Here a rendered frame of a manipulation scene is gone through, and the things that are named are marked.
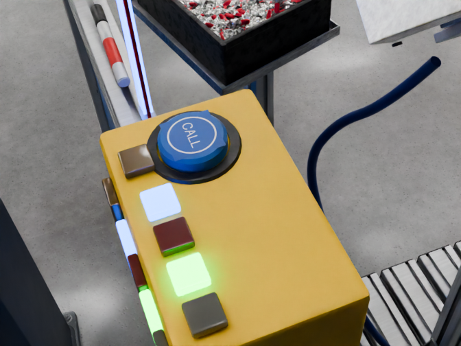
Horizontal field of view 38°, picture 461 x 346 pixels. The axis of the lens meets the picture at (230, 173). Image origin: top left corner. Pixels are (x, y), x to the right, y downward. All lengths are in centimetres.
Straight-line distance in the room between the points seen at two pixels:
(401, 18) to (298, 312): 40
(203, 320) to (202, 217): 6
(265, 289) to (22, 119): 172
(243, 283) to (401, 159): 149
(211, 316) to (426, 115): 164
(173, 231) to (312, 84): 165
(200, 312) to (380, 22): 42
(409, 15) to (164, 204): 38
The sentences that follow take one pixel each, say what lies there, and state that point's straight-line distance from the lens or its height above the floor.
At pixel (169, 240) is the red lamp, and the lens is 34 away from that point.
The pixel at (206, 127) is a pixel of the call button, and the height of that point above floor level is 108.
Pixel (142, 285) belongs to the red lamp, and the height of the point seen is 106.
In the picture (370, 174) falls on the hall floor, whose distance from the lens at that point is 177.
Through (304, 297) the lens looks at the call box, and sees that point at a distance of 33.
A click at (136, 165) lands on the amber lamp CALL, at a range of 38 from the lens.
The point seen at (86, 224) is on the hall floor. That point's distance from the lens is 172.
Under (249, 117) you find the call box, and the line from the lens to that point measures 40.
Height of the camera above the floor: 136
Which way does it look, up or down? 51 degrees down
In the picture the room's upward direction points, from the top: 5 degrees counter-clockwise
